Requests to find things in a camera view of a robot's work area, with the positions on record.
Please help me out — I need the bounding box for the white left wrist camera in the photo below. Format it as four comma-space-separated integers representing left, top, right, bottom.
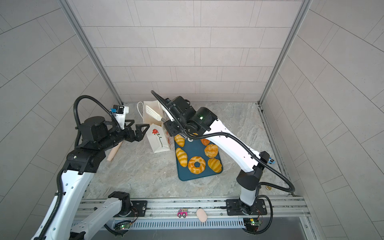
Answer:
111, 105, 129, 130

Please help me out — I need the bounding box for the yellow croissant tray corner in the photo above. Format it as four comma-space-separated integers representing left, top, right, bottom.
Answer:
208, 158, 223, 173

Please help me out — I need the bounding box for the long yellow striped croissant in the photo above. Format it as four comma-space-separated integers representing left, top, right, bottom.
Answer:
176, 148, 188, 168

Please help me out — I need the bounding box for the teal plastic tray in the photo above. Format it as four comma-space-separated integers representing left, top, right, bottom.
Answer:
174, 135, 223, 181

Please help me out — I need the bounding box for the pink toy truck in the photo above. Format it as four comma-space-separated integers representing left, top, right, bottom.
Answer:
177, 208, 188, 218

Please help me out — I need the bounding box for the ring donut bread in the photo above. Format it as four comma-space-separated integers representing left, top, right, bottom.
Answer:
188, 157, 206, 175

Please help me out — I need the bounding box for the green circuit board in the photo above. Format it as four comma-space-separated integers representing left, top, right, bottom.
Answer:
243, 218, 263, 232
114, 221, 132, 231

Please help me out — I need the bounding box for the orange triangular bread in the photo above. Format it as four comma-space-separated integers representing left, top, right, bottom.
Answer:
201, 139, 211, 146

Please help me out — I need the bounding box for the yellow croissant near bag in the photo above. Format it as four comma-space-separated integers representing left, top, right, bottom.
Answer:
174, 135, 186, 147

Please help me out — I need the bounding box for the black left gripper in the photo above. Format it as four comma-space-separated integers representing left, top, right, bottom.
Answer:
96, 118, 150, 153

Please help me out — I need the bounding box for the left green circuit board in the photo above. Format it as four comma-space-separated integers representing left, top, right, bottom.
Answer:
114, 221, 132, 231

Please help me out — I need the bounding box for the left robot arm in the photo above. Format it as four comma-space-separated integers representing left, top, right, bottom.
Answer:
33, 95, 150, 240

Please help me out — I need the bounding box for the pink oval toy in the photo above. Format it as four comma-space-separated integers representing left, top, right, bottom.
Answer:
196, 208, 208, 223

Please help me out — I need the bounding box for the right green circuit board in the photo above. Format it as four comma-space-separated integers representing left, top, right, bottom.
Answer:
243, 218, 263, 232

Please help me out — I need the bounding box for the floral paper bag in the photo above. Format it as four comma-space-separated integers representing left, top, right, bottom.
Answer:
137, 101, 171, 153

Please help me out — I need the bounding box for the round flaky bun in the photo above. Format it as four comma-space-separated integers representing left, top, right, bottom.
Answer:
204, 144, 219, 159

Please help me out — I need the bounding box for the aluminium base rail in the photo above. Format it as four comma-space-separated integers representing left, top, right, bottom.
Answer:
71, 196, 310, 232

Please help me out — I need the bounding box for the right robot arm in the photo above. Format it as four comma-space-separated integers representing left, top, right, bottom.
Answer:
151, 91, 295, 215

